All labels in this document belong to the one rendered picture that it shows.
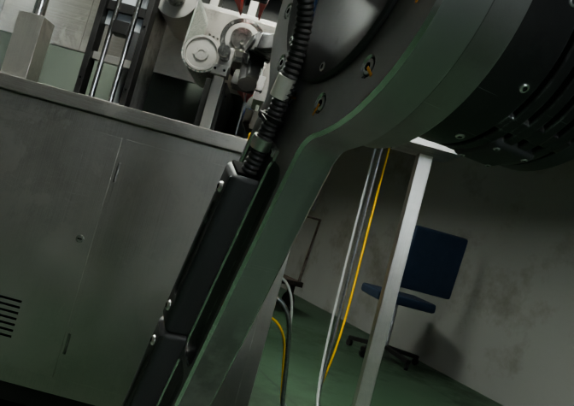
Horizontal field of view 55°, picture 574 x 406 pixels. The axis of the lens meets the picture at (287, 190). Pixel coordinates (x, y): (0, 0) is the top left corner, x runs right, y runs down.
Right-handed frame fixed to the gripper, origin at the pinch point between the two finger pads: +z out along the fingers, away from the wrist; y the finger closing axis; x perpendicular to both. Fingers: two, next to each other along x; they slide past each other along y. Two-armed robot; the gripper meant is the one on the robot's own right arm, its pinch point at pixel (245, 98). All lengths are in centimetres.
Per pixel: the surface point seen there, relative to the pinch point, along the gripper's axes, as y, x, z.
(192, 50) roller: -21.0, 8.3, -6.5
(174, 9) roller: -30.5, 18.7, -12.1
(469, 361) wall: 168, 13, 204
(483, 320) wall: 169, 37, 188
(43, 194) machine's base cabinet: -43, -54, -1
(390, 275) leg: 72, -16, 63
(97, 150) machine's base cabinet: -32, -41, -9
